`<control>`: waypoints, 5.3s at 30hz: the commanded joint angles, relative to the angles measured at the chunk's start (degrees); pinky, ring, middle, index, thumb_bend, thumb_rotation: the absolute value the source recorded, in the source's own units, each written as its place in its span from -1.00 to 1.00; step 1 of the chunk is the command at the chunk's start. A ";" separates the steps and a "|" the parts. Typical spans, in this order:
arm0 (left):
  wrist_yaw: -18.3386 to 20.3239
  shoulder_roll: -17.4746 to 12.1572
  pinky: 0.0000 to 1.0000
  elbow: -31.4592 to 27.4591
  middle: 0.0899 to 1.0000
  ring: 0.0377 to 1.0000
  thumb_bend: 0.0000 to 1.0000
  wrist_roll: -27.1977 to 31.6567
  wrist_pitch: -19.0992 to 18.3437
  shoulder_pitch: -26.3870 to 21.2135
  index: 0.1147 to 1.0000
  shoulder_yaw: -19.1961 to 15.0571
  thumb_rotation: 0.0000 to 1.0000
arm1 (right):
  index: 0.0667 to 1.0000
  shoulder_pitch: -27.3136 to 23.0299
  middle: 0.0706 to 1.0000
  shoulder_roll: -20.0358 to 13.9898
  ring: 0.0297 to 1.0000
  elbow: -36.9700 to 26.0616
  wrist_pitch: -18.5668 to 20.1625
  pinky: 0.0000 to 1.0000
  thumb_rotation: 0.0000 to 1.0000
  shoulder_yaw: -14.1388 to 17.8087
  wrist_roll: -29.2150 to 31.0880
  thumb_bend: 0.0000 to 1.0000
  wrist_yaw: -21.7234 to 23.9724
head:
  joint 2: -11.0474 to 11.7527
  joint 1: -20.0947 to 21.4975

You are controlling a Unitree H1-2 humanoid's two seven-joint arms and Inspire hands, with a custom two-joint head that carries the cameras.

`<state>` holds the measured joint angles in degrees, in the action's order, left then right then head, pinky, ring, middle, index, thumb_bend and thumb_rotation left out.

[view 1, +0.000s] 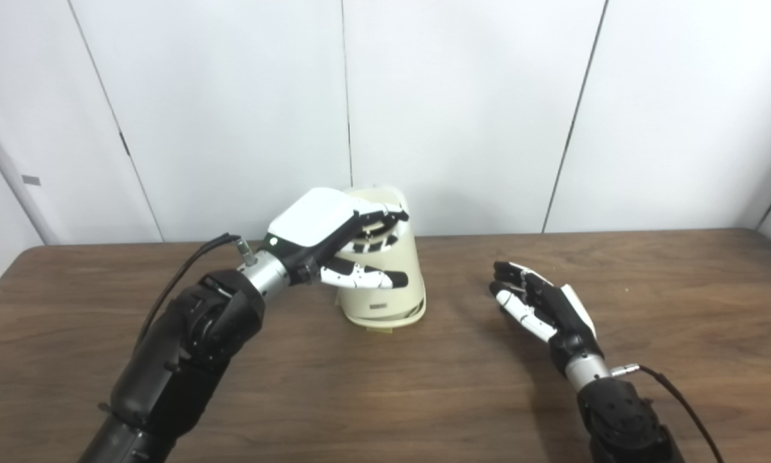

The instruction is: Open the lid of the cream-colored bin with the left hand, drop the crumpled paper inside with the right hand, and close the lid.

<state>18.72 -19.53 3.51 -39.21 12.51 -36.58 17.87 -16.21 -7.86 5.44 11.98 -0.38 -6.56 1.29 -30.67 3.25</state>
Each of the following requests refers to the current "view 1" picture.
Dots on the black wall panel hinge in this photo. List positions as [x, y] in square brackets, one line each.
[125, 145]

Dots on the cream-colored bin body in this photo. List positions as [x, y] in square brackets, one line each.
[408, 257]

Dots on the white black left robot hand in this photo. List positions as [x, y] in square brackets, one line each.
[308, 218]

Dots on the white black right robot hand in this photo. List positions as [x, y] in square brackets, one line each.
[568, 315]

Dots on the yellow tape piece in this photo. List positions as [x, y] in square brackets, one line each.
[380, 330]

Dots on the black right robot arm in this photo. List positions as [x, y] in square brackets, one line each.
[623, 418]

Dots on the small grey wall label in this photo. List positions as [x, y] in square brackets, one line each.
[31, 181]

